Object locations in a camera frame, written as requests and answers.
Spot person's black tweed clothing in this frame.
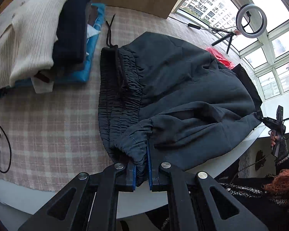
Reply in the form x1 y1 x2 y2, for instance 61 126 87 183
144 164 289 231

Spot pink garment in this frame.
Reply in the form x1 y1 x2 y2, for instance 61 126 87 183
205 47 235 70

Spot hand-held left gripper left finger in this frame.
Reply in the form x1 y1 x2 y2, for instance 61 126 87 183
18 162 138 231

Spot person's right forearm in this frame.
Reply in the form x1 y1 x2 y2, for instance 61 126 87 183
275 140 289 174

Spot folded blue garment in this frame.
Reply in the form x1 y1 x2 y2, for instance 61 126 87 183
14 3 106 87

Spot person's right hand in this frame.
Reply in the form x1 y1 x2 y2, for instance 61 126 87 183
270 130 282 148

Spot white ring light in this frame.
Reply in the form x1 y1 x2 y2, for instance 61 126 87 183
236 5 268 39

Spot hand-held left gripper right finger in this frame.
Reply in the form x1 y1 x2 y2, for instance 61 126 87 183
147 141 270 231

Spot orange frizzy strands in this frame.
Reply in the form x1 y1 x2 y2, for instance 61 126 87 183
262 170 289 207

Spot black cable with inline remote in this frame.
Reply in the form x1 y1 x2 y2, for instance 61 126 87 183
188 23 232 33

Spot dark grey jogger pants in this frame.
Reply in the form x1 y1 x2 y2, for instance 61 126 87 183
98 13 264 187

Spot white window frame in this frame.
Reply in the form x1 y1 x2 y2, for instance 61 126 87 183
171 0 289 101

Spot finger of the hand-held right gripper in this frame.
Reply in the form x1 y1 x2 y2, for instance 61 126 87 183
254 113 267 124

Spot thin black cable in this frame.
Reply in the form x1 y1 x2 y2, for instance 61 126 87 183
0 94 12 174

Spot folded brown garment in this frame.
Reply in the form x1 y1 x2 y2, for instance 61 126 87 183
86 4 98 27

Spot pink plaid tablecloth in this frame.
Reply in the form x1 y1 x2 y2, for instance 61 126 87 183
0 5 256 193

